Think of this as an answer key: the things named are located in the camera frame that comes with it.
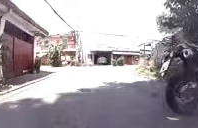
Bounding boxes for black motorcycle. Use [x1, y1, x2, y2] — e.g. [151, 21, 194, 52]
[158, 31, 198, 116]

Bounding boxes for concrete kerb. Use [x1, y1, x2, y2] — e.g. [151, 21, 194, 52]
[0, 71, 56, 101]

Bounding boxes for overhead wires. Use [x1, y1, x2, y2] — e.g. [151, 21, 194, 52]
[43, 0, 78, 33]

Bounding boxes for dark tree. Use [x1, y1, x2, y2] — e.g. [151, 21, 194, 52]
[155, 0, 198, 44]

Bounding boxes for grey asphalt road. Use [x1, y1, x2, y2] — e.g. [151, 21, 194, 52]
[0, 64, 198, 128]

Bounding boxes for building with carport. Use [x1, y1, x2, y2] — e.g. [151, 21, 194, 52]
[81, 31, 143, 66]

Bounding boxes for building with red gate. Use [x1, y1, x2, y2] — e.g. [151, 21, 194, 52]
[0, 0, 50, 80]

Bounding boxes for green bush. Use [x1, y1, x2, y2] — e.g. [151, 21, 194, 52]
[47, 44, 64, 68]

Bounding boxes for pink building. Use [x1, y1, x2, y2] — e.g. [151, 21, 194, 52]
[35, 33, 80, 66]

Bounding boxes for white car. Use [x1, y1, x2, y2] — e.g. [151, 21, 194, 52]
[96, 56, 109, 65]

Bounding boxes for pole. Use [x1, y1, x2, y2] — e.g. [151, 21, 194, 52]
[74, 29, 81, 66]

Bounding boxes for potted plant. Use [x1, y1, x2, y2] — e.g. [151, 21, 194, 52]
[33, 56, 42, 75]

